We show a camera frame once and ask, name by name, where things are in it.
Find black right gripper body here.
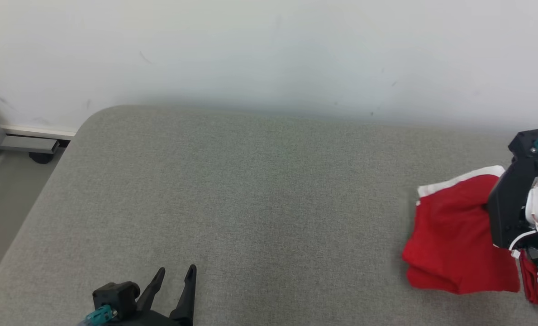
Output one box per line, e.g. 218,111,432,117
486,156,538,249

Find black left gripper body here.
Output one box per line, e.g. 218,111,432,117
129,309,193,326

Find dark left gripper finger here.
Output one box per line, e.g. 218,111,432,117
136,267,166,313
169,264,197,325

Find red shorts with white stripes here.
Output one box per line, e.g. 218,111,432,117
401,166,521,295

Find white wire with plug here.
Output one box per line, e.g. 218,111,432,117
509,230,537,259

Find teal left camera connector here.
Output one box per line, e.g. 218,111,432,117
86,305,118,326

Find grey metal frame leg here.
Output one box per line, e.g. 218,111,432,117
0,97,61,154

